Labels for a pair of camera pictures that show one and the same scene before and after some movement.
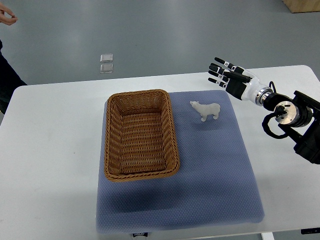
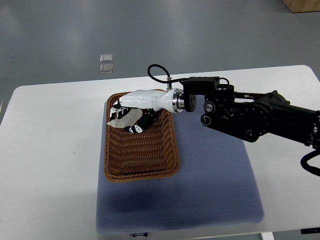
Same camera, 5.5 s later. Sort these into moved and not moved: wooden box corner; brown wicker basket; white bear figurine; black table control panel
Moved: white bear figurine
Not moved: brown wicker basket; wooden box corner; black table control panel
